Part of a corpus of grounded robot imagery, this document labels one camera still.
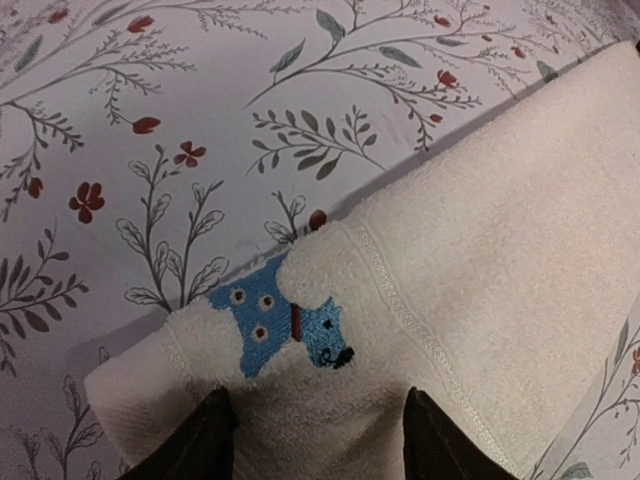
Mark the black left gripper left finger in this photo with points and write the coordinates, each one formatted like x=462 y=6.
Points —
x=201 y=448

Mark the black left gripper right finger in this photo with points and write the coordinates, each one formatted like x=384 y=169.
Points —
x=435 y=448

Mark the cream white towel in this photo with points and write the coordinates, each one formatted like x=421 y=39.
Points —
x=501 y=278

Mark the floral tablecloth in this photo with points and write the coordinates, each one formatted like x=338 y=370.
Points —
x=150 y=148

